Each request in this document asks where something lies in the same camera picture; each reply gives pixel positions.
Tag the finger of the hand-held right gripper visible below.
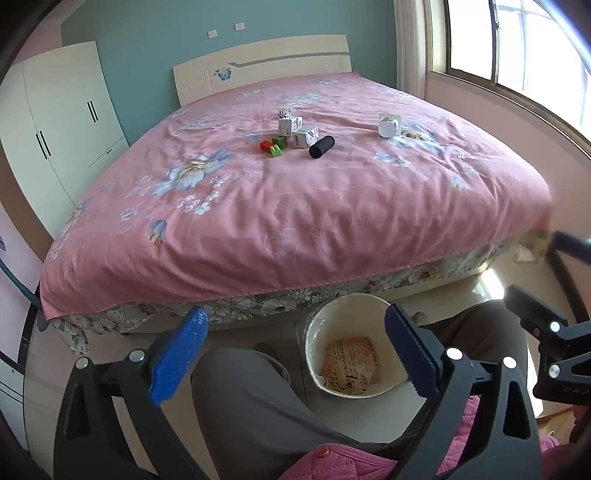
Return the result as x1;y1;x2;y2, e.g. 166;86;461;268
503;285;580;340
546;230;591;324

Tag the person's right leg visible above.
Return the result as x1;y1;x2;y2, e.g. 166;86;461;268
416;300;529;416

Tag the pink floral blanket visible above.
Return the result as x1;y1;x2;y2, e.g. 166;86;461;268
39;71;554;320

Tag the blue cable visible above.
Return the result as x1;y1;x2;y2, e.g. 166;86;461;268
0;256;47;330

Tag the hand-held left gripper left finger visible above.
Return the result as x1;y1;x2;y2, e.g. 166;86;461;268
54;305;209;480

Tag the cream headboard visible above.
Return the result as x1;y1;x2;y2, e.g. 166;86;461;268
173;34;352;109

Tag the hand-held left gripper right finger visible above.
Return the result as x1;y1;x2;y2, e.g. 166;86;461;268
384;302;542;480

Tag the white box with red stripes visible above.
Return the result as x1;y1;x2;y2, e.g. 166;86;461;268
292;126;320;149

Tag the person's left leg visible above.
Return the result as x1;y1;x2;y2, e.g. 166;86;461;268
191;348;384;480

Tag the pink quilted jacket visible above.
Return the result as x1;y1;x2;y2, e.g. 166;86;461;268
277;394;591;480

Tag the black cylinder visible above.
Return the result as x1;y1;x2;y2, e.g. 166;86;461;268
308;135;335;160

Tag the white round jar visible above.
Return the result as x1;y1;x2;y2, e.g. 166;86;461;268
379;112;403;138

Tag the cream curtain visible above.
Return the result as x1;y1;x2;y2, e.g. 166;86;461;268
392;0;431;95

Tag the window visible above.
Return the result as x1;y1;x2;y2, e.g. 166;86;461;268
427;0;591;160

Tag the white wardrobe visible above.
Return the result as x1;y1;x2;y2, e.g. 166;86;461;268
0;41;130;238

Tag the person's leg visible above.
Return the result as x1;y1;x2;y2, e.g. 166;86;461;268
416;300;529;416
191;348;384;480

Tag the grey floral bed sheet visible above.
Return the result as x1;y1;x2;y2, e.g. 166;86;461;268
48;228;550;356

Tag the cream trash bin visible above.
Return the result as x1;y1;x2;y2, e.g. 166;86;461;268
304;293;411;398

